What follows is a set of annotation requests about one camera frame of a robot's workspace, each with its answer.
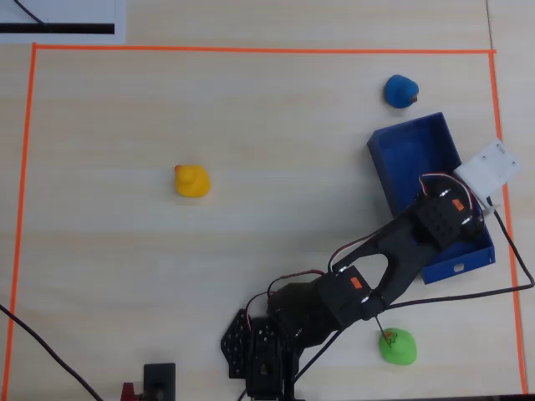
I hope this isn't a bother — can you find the yellow rubber duck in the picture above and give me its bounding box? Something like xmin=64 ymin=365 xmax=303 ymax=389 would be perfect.
xmin=174 ymin=164 xmax=211 ymax=198

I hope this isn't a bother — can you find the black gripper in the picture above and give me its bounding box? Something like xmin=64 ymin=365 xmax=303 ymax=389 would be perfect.
xmin=410 ymin=185 xmax=489 ymax=252

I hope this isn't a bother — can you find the blue rectangular open box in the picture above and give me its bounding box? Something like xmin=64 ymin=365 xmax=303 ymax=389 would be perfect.
xmin=366 ymin=111 xmax=497 ymax=286

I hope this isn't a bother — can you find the orange tape strip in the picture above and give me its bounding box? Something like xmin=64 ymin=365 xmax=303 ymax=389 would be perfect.
xmin=2 ymin=43 xmax=38 ymax=401
xmin=32 ymin=43 xmax=497 ymax=56
xmin=487 ymin=49 xmax=529 ymax=396

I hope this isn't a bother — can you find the white gripper camera mount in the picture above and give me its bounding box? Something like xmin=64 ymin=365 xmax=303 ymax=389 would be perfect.
xmin=453 ymin=137 xmax=522 ymax=205

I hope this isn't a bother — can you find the green rubber duck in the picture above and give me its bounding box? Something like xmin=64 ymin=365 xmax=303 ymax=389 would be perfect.
xmin=378 ymin=327 xmax=418 ymax=367

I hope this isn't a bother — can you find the blue rubber duck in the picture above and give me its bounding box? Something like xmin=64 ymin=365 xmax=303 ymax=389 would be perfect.
xmin=383 ymin=74 xmax=420 ymax=109

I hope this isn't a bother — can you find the black clamp stand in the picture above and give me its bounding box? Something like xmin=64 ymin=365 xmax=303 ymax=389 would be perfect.
xmin=141 ymin=362 xmax=177 ymax=401

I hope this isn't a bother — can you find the black camera cable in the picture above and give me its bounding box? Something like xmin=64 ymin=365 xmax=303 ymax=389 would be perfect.
xmin=236 ymin=206 xmax=535 ymax=401

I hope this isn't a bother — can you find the white paper with black bar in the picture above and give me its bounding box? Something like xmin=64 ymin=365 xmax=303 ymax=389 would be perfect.
xmin=0 ymin=0 xmax=127 ymax=45

